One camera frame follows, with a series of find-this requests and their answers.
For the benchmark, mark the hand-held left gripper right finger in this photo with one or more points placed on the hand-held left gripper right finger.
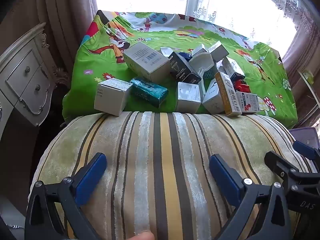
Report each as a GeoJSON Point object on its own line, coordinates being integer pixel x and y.
{"type": "Point", "coordinates": [223, 177]}

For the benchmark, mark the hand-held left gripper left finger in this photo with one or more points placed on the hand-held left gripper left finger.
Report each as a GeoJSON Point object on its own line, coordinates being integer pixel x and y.
{"type": "Point", "coordinates": [90, 180]}

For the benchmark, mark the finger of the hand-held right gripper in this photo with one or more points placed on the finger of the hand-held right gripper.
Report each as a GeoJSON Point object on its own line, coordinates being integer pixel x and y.
{"type": "Point", "coordinates": [281, 165]}
{"type": "Point", "coordinates": [303, 150]}

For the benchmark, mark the lavender storage box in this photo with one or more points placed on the lavender storage box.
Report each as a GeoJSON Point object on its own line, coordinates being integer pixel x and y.
{"type": "Point", "coordinates": [306, 133]}

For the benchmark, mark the white box with curly logo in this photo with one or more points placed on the white box with curly logo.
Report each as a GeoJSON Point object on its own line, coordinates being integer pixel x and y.
{"type": "Point", "coordinates": [212, 98]}

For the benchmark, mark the red blue toy car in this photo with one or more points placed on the red blue toy car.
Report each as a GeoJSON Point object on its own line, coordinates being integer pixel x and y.
{"type": "Point", "coordinates": [241, 87]}

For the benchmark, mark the white toy basketball hoop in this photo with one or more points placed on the white toy basketball hoop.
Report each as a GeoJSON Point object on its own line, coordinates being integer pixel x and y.
{"type": "Point", "coordinates": [201, 61]}

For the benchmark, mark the person's left hand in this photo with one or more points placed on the person's left hand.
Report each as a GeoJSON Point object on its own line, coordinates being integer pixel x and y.
{"type": "Point", "coordinates": [141, 236]}

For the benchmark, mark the white leaning board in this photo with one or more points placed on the white leaning board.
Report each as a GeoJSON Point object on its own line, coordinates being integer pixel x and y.
{"type": "Point", "coordinates": [312, 97]}

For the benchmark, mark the striped sofa cushion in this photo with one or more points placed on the striped sofa cushion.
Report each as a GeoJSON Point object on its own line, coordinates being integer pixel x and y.
{"type": "Point", "coordinates": [162, 160]}

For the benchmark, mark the white red medicine box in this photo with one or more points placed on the white red medicine box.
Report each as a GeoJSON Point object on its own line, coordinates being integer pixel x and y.
{"type": "Point", "coordinates": [248, 102]}

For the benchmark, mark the green white small pack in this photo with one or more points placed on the green white small pack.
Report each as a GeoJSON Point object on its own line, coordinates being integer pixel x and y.
{"type": "Point", "coordinates": [308, 77]}

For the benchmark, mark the yellow white medicine box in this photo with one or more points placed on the yellow white medicine box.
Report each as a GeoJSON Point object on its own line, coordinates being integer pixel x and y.
{"type": "Point", "coordinates": [228, 95]}

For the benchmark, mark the silver white box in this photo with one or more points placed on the silver white box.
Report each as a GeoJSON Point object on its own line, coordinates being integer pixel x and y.
{"type": "Point", "coordinates": [187, 96]}

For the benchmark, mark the patterned brown curtain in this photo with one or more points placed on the patterned brown curtain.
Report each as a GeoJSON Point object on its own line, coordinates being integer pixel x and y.
{"type": "Point", "coordinates": [300, 55]}

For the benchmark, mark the teal foil box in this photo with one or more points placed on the teal foil box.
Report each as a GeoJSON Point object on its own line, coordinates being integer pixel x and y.
{"type": "Point", "coordinates": [148, 91]}

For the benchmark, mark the white blue box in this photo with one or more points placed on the white blue box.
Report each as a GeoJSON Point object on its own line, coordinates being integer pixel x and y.
{"type": "Point", "coordinates": [231, 67]}

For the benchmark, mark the white carved dresser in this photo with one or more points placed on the white carved dresser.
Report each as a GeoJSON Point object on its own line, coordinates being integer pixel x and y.
{"type": "Point", "coordinates": [27, 80]}

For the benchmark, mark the black box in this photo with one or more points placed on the black box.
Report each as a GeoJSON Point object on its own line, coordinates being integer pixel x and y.
{"type": "Point", "coordinates": [181, 67]}

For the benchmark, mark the green cartoon printed blanket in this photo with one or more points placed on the green cartoon printed blanket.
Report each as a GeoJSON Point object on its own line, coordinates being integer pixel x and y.
{"type": "Point", "coordinates": [105, 62]}

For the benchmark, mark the white cube box printed logo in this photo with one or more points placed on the white cube box printed logo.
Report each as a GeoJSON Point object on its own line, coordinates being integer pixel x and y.
{"type": "Point", "coordinates": [218, 50]}

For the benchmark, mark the navy blue box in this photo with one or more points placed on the navy blue box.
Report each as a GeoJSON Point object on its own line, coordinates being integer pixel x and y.
{"type": "Point", "coordinates": [184, 55]}

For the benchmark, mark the large white box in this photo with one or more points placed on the large white box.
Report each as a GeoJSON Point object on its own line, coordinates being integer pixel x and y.
{"type": "Point", "coordinates": [146, 62]}

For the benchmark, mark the small white box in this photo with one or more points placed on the small white box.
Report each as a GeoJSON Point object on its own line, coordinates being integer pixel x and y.
{"type": "Point", "coordinates": [199, 48]}

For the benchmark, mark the white lace curtain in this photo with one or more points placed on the white lace curtain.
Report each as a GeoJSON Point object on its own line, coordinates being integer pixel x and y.
{"type": "Point", "coordinates": [250, 5]}

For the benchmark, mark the beige pleated curtain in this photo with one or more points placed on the beige pleated curtain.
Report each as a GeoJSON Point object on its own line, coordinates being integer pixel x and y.
{"type": "Point", "coordinates": [65, 17]}

